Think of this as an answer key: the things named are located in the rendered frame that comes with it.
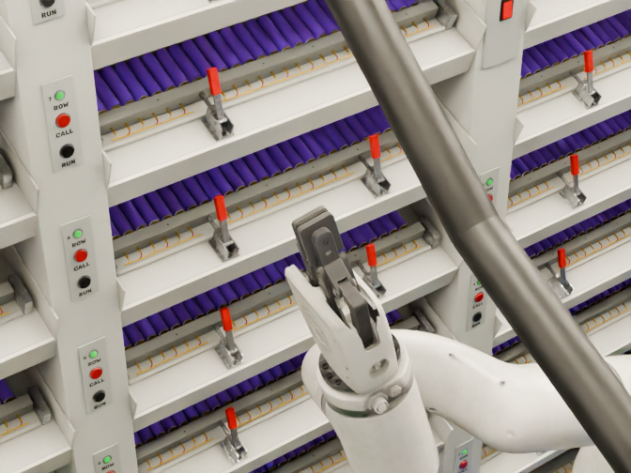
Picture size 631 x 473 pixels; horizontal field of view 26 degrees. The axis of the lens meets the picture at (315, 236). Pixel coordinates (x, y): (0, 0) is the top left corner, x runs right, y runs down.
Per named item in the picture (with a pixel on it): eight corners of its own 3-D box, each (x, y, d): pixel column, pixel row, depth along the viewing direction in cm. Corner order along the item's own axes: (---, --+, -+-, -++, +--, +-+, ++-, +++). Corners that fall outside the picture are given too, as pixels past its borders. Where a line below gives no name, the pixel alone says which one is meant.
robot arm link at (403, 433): (379, 328, 129) (430, 386, 122) (408, 418, 137) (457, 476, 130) (303, 373, 127) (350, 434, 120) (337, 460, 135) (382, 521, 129)
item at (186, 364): (451, 282, 226) (476, 234, 215) (129, 434, 198) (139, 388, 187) (382, 193, 234) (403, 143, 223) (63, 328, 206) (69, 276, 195)
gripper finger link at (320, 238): (332, 305, 112) (313, 247, 108) (315, 284, 115) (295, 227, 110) (365, 286, 113) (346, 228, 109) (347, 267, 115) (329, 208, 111)
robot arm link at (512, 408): (546, 304, 148) (304, 317, 132) (638, 391, 136) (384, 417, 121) (519, 373, 152) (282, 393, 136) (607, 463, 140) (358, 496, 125)
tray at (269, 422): (444, 373, 238) (468, 330, 227) (140, 527, 210) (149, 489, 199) (378, 284, 246) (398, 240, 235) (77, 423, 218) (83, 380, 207)
